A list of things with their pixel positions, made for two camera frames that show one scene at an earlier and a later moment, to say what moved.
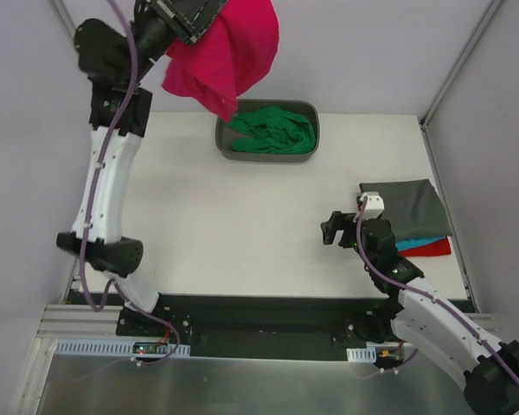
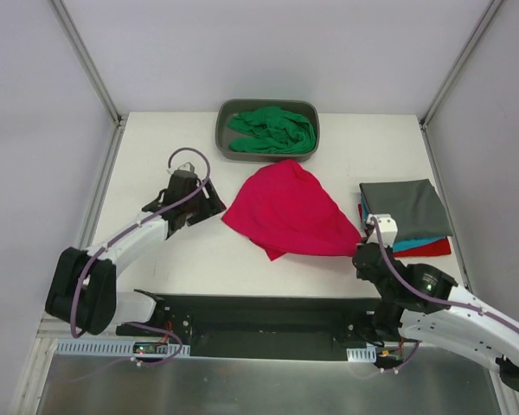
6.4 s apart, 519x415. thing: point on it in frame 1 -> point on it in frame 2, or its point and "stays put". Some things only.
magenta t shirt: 234,54 -> 286,210
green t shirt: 272,130 stays put
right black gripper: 346,228 -> 368,261
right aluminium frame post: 484,21 stays put
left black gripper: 195,20 -> 195,207
